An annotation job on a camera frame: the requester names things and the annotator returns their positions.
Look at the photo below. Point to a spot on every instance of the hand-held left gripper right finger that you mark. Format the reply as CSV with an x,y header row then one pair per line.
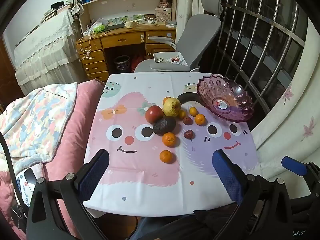
x,y
226,172

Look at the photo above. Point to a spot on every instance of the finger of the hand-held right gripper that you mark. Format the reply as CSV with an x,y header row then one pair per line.
x,y
293,166

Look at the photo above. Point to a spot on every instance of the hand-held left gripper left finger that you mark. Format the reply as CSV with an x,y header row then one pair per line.
x,y
95,172

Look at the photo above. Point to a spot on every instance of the mandarin orange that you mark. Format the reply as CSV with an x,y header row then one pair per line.
x,y
181,114
166,156
193,111
165,100
200,119
169,139

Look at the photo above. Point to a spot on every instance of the purple glass fruit bowl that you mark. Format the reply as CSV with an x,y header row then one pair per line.
x,y
225,97

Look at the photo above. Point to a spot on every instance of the dark avocado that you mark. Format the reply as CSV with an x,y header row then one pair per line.
x,y
163,126

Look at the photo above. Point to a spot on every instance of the red apple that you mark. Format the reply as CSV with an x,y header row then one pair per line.
x,y
153,114

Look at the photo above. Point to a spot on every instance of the yellow pear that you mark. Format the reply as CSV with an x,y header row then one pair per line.
x,y
172,107

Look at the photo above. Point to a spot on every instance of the white leaf print curtain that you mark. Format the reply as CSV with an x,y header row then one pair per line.
x,y
282,130

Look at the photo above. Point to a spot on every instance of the cartoon printed tablecloth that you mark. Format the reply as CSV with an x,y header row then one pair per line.
x,y
140,170

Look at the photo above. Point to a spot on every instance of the small dark red fruit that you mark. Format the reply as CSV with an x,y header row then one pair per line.
x,y
187,120
188,134

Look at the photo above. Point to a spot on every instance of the floral fleece blanket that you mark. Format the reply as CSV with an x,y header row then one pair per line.
x,y
32,125

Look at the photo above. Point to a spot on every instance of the dark overripe banana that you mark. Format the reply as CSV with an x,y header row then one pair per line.
x,y
186,97

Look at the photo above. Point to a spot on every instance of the dark trash bin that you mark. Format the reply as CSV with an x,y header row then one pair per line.
x,y
122,63

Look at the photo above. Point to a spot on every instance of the white lace cover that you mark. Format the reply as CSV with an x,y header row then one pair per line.
x,y
45,50

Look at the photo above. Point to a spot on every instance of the white plastic tray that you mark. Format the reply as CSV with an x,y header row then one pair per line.
x,y
160,55

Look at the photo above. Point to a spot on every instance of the wooden desk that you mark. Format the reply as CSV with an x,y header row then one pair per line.
x,y
120,40

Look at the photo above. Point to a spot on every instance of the metal window bars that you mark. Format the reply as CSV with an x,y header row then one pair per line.
x,y
250,30

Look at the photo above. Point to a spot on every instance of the grey office chair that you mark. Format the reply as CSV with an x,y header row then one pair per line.
x,y
200,30

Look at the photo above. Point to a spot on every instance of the green tissue pack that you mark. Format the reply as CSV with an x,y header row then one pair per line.
x,y
96,27

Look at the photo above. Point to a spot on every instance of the cream mug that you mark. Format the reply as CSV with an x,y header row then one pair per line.
x,y
128,24

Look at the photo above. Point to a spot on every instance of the stack of books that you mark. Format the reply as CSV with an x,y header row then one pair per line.
x,y
57,11

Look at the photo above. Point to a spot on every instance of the wooden bookshelf hutch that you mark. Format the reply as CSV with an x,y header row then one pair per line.
x,y
112,5

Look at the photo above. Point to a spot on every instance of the patterned cardboard box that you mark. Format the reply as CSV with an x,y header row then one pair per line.
x,y
162,15

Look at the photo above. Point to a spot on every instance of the black hat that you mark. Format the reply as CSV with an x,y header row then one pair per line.
x,y
57,5

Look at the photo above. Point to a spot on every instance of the white sheer curtain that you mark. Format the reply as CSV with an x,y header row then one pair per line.
x,y
190,0

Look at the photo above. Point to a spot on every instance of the brown haired doll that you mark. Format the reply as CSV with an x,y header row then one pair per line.
x,y
165,1

